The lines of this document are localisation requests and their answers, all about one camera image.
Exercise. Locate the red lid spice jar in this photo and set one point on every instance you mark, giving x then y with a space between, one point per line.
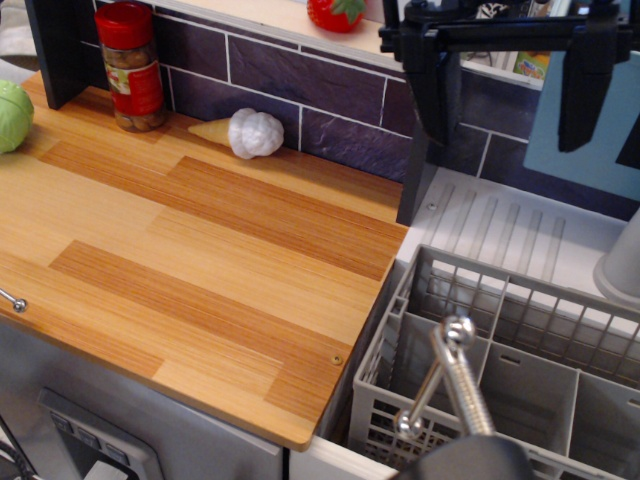
125 31

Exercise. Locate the small chrome knob rod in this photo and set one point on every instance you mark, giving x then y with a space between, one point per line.
19 305

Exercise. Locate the dark grey left post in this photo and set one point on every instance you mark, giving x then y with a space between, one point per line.
67 48

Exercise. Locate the red toy strawberry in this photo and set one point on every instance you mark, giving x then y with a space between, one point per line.
337 16

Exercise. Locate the toy ice cream cone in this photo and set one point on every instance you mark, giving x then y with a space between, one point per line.
247 133

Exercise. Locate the dark grey post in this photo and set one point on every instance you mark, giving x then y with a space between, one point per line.
423 163
67 48

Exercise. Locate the dark grey middle post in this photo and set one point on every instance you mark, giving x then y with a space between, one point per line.
423 163

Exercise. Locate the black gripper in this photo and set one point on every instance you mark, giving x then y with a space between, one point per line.
435 77

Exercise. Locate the light blue box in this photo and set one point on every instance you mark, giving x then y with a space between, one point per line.
582 143

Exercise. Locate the black clamp base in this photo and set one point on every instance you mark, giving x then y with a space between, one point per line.
472 457

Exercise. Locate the grey oven control panel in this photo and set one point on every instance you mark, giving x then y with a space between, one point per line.
87 438

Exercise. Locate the grey plastic drying rack basket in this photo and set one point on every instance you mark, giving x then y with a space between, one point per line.
558 369

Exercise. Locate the grey plastic cup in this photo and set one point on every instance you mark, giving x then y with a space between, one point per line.
616 274

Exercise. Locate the green toy cabbage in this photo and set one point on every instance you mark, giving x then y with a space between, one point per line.
17 114

